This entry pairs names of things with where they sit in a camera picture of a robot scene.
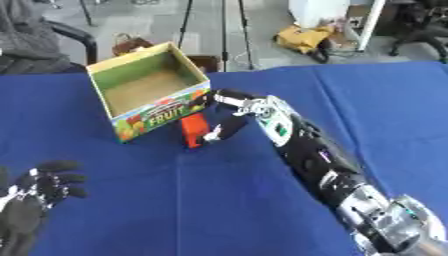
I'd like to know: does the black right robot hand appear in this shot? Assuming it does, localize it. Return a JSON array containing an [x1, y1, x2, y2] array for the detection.
[[199, 88, 270, 145]]

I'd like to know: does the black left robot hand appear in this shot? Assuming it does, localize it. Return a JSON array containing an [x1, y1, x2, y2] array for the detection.
[[0, 159, 91, 256]]

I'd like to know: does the orange rectangular block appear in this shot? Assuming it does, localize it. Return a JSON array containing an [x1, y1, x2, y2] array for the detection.
[[178, 112, 212, 149]]

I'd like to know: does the cardboard box with green inside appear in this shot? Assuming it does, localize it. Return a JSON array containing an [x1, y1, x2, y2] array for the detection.
[[84, 41, 214, 144]]

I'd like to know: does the black tripod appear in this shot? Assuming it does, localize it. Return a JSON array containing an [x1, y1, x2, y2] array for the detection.
[[175, 0, 258, 72]]

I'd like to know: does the yellow bag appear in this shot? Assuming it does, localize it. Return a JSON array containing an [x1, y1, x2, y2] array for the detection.
[[273, 25, 336, 56]]

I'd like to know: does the brown woven basket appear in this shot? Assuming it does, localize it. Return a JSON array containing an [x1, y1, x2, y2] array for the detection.
[[110, 32, 156, 57]]

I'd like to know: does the white cabinet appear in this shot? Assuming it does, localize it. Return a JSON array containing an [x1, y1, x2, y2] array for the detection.
[[287, 0, 389, 53]]

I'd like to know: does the grey draped cloth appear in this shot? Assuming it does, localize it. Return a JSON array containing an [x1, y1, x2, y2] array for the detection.
[[0, 0, 90, 76]]

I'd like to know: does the black office chair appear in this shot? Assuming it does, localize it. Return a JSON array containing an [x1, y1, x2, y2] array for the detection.
[[43, 20, 100, 66]]

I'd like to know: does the black chair base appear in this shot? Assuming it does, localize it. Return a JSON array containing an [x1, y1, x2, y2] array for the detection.
[[386, 0, 448, 64]]

